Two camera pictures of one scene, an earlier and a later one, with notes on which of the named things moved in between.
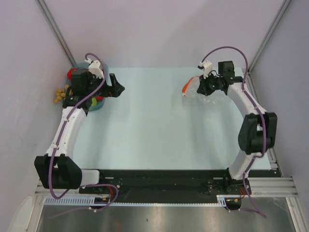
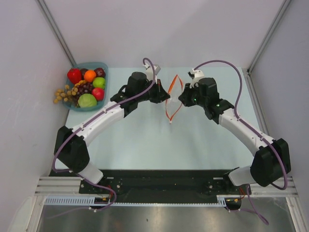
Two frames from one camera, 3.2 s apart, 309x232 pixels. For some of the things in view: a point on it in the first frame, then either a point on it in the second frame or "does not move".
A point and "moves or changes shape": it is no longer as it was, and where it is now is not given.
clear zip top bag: x=190 y=94 moves or changes shape
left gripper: x=114 y=91 → x=161 y=94
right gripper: x=203 y=89 → x=185 y=97
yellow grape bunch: x=60 y=94 does not move
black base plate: x=174 y=186 does not move
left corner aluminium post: x=51 y=21 does not move
